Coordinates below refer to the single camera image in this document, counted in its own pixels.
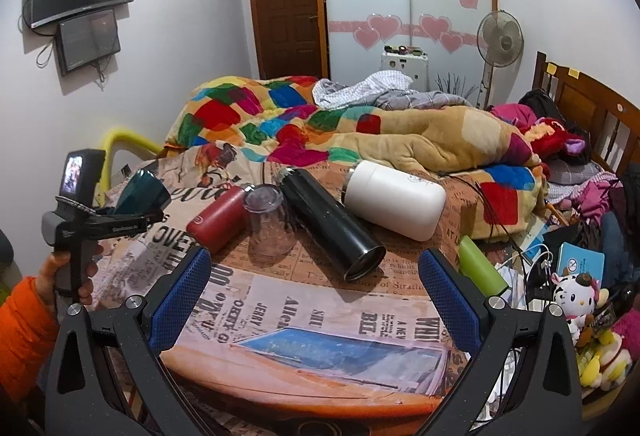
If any dark green ceramic cup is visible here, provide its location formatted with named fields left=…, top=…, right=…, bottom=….
left=114, top=169, right=171, bottom=214

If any orange jacket sleeve forearm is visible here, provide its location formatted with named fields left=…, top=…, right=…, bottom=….
left=0, top=277, right=58, bottom=404

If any person's left hand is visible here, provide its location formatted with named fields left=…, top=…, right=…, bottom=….
left=35, top=245, right=103, bottom=312

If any light green bottle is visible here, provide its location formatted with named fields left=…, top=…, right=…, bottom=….
left=458, top=236, right=509, bottom=297

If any newspaper print tablecloth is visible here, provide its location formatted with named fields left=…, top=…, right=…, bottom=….
left=93, top=143, right=468, bottom=422

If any red thermos bottle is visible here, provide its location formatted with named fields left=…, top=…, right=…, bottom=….
left=186, top=186, right=246, bottom=254

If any white cow plush toy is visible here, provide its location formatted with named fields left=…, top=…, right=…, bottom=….
left=551, top=273, right=608, bottom=345

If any white thermos bottle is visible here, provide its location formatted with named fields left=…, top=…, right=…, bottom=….
left=342, top=160, right=447, bottom=242

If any blue white booklet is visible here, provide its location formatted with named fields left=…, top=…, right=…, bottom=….
left=556, top=242, right=605, bottom=287

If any clear plastic tumbler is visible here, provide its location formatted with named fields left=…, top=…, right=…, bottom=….
left=243, top=184, right=297, bottom=264

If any colourful patchwork blanket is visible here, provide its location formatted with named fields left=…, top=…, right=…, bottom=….
left=165, top=76, right=546, bottom=239

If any black thermos bottle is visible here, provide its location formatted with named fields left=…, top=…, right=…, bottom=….
left=276, top=167, right=386, bottom=282

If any yellow plush toy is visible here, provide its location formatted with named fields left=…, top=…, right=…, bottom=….
left=577, top=330, right=634, bottom=396

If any red plush toy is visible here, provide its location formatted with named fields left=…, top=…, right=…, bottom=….
left=523, top=118, right=587, bottom=162

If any grey white checked cloth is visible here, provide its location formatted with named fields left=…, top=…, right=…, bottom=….
left=311, top=70, right=470, bottom=110

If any wooden bed headboard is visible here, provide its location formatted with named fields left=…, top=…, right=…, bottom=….
left=533, top=52, right=639, bottom=176

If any white bedside cabinet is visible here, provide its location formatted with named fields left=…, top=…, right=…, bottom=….
left=381, top=45, right=430, bottom=92

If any standing electric fan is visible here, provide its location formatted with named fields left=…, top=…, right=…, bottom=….
left=476, top=10, right=524, bottom=109

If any dark brown wooden door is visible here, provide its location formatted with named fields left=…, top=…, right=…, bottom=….
left=250, top=0, right=322, bottom=79

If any camera with small screen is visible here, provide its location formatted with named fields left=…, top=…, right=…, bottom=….
left=58, top=148, right=106, bottom=208

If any yellow padded rail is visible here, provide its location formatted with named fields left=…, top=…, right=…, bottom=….
left=94, top=126, right=163, bottom=205

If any small wall mounted monitor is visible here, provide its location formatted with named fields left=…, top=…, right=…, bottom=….
left=54, top=8, right=120, bottom=77

